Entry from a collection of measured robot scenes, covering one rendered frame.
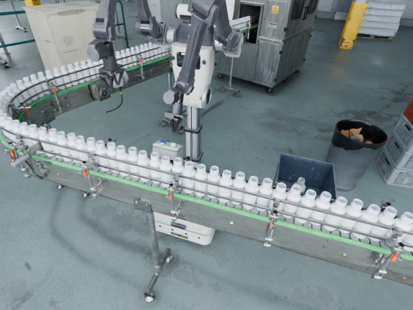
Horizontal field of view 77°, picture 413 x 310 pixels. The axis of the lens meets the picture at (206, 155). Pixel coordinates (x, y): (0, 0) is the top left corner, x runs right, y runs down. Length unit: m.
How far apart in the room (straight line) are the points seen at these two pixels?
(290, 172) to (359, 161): 1.17
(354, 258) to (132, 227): 1.74
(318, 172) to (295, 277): 0.89
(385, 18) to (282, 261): 8.99
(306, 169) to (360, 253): 0.62
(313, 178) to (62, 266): 1.93
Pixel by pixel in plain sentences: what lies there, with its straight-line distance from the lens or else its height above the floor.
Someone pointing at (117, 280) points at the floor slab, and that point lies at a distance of 2.21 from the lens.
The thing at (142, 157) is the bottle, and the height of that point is 1.15.
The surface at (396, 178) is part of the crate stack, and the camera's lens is 3.43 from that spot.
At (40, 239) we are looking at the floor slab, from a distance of 2.64.
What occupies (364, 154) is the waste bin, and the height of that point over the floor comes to 0.51.
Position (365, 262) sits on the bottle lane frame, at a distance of 1.38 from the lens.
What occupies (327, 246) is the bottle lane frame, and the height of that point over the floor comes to 0.93.
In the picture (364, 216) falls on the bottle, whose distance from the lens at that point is 1.21.
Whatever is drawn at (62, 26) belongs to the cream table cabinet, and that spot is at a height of 0.96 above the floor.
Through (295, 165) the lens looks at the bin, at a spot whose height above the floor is 0.88.
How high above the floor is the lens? 1.91
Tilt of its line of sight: 38 degrees down
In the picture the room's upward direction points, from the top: 3 degrees clockwise
